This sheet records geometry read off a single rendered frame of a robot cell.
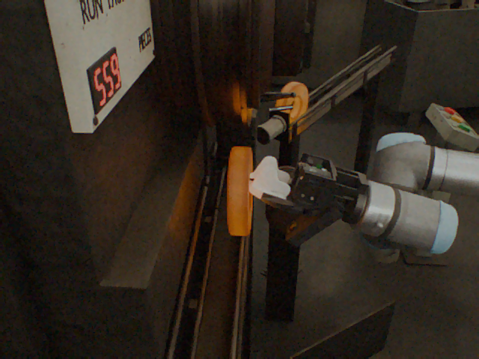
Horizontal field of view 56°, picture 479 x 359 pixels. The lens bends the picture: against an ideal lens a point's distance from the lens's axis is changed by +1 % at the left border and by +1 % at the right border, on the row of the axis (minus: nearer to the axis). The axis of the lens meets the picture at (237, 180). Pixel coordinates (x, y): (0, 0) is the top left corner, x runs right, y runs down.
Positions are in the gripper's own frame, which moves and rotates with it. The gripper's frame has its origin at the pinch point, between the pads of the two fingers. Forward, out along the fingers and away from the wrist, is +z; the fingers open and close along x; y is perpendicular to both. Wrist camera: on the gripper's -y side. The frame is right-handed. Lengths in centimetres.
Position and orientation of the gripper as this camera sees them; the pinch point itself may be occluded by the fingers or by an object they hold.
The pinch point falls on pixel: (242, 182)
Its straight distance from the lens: 76.0
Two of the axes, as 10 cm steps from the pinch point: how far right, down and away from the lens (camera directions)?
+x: -0.8, 5.1, -8.5
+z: -9.6, -2.8, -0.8
